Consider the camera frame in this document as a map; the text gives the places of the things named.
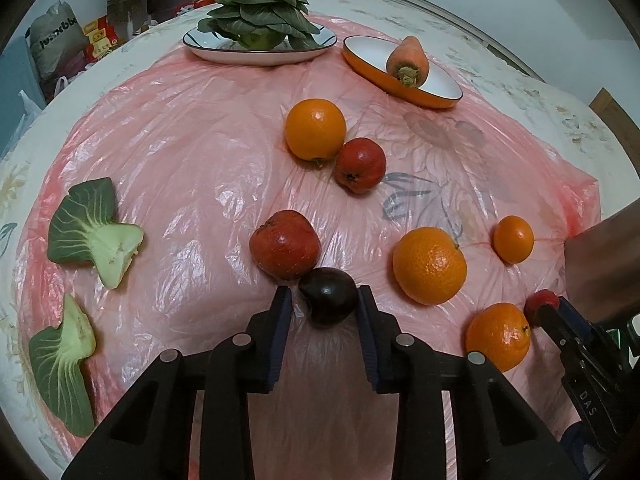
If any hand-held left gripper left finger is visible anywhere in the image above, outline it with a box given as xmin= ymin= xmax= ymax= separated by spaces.
xmin=61 ymin=285 xmax=293 ymax=480

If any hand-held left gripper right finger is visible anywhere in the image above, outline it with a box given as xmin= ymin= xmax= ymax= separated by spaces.
xmin=356 ymin=284 xmax=585 ymax=480

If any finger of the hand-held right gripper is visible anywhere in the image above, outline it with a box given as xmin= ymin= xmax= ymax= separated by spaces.
xmin=558 ymin=296 xmax=603 ymax=348
xmin=537 ymin=303 xmax=619 ymax=442

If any small red fruit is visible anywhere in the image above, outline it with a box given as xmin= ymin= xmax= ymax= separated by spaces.
xmin=524 ymin=290 xmax=561 ymax=330

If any dark purple plum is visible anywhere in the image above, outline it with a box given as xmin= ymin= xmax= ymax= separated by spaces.
xmin=298 ymin=267 xmax=360 ymax=330

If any medium orange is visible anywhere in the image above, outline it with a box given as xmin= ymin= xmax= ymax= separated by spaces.
xmin=465 ymin=302 xmax=532 ymax=373

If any large red apple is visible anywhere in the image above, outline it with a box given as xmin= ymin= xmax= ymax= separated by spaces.
xmin=249 ymin=210 xmax=322 ymax=281

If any large orange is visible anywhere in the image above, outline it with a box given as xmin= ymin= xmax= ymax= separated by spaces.
xmin=392 ymin=226 xmax=468 ymax=306
xmin=284 ymin=98 xmax=347 ymax=167

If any round red fruit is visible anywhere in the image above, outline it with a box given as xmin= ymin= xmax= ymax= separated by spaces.
xmin=334 ymin=137 xmax=387 ymax=195

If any small tangerine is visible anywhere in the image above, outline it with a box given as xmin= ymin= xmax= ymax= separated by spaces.
xmin=492 ymin=215 xmax=535 ymax=265

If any pink plastic sheet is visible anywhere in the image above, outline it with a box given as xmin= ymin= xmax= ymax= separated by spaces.
xmin=15 ymin=14 xmax=601 ymax=480

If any wooden headboard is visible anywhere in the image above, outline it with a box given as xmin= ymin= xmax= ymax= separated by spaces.
xmin=589 ymin=87 xmax=640 ymax=147

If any halved bok choy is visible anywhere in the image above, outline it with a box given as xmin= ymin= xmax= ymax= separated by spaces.
xmin=28 ymin=292 xmax=97 ymax=438
xmin=47 ymin=177 xmax=145 ymax=290

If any floral bedspread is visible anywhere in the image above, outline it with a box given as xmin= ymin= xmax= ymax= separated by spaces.
xmin=0 ymin=0 xmax=640 ymax=480

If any carrot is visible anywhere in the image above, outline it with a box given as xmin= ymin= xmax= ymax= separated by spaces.
xmin=386 ymin=35 xmax=430 ymax=89

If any orange oval dish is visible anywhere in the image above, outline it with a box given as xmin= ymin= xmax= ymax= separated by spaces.
xmin=342 ymin=35 xmax=464 ymax=109

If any white oval plate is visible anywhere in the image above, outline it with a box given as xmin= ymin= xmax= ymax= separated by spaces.
xmin=182 ymin=22 xmax=339 ymax=66

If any whole bok choy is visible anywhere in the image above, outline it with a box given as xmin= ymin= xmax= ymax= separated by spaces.
xmin=197 ymin=0 xmax=322 ymax=52

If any white plastic bag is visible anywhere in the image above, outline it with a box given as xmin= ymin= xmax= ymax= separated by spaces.
xmin=9 ymin=76 xmax=68 ymax=146

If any yellow red packet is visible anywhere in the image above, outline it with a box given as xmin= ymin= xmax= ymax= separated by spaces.
xmin=80 ymin=16 xmax=126 ymax=67

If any grey shopping bag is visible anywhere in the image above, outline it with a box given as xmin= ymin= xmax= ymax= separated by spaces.
xmin=25 ymin=1 xmax=90 ymax=81

